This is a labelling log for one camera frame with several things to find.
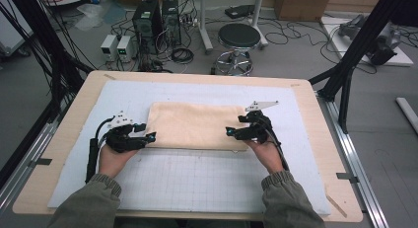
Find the flat black device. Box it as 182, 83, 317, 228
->
224, 4, 256, 20

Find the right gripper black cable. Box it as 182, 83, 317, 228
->
267, 128, 290, 172

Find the tan wooden strip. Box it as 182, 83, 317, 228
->
324, 192, 348, 219

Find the white tube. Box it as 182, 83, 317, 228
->
395, 97, 418, 135

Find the large black computer tower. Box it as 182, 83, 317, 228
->
132, 0, 165, 54

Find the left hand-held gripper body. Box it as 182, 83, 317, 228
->
104, 111, 139, 154

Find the grey machine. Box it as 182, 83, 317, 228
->
338, 14, 402, 66

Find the black metal frame post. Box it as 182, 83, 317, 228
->
308, 0, 418, 134

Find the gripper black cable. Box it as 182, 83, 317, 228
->
267, 128, 290, 172
85, 117, 116, 185

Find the cream terry towel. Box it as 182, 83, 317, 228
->
145, 101, 249, 152

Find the clear plastic sheet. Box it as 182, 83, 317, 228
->
73, 3, 107, 32

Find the person's right hand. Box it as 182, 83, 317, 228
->
244, 138, 285, 175

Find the white floor board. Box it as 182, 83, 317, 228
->
319, 15, 414, 68

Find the black frame with cable bundle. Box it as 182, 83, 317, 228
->
0, 0, 95, 123

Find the slim black computer tower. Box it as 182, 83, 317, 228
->
161, 0, 182, 46

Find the aluminium rail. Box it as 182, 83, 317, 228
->
0, 120, 62, 216
316, 91, 390, 228

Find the coiled black cable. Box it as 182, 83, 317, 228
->
171, 47, 195, 65

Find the white grid mat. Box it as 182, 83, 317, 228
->
47, 79, 332, 216

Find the white metal table leg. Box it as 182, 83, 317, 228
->
249, 0, 270, 50
196, 0, 215, 55

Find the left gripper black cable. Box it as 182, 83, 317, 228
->
85, 117, 116, 185

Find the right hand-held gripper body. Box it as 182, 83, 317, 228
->
244, 100, 280, 145

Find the black floor cable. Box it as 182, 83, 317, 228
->
262, 17, 333, 64

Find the black round stool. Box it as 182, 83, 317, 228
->
215, 23, 262, 77

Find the grey metal bracket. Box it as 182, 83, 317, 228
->
28, 158, 53, 168
335, 172, 359, 184

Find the white power supply unit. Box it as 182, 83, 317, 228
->
116, 35, 134, 63
100, 34, 118, 62

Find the cardboard box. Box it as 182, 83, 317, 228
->
274, 0, 333, 23

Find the person's left hand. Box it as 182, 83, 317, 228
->
98, 143, 139, 180

